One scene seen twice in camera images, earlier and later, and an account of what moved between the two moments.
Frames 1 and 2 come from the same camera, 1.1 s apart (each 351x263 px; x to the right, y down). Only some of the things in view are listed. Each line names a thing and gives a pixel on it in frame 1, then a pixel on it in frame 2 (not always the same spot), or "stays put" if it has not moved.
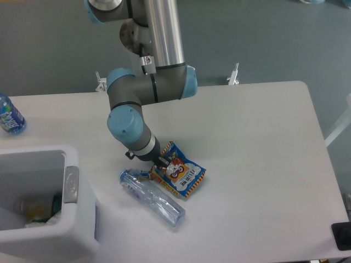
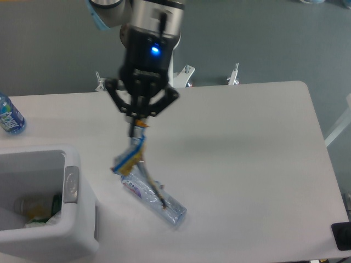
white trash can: x=46 y=171 stays put
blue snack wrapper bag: x=182 y=175 to x=127 y=159
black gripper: x=154 y=156 to x=145 y=59
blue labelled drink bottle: x=11 y=120 stays put
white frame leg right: x=346 y=122 stays put
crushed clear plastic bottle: x=153 y=195 stays put
